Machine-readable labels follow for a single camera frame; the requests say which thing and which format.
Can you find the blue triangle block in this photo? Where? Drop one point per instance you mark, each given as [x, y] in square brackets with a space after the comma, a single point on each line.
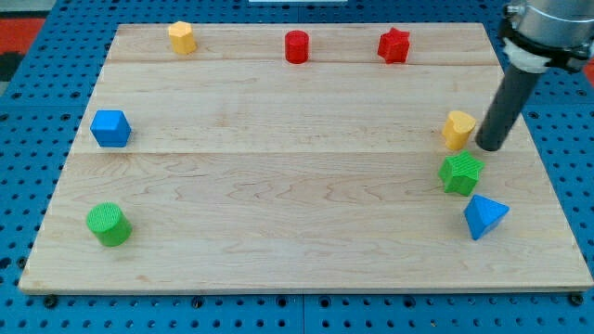
[483, 214]

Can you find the blue cube block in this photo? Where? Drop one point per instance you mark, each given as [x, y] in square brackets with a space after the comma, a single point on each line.
[110, 128]

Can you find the yellow heart block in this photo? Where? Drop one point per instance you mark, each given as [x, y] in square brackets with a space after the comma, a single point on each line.
[457, 129]

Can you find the light wooden board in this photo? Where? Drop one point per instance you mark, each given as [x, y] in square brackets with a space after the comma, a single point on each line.
[245, 174]

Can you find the red star block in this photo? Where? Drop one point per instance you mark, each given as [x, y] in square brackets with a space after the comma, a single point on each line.
[394, 46]

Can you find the green star block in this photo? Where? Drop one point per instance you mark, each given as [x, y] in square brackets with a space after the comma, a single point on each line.
[460, 173]

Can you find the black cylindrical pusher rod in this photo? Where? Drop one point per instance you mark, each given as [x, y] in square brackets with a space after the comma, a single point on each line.
[513, 92]

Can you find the red cylinder block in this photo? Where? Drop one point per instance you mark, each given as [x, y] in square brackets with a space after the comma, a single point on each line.
[296, 46]

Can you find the yellow hexagon block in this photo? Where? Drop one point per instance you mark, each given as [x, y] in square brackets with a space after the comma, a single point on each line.
[181, 38]

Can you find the green cylinder block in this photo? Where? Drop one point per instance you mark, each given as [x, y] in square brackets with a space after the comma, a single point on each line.
[108, 224]

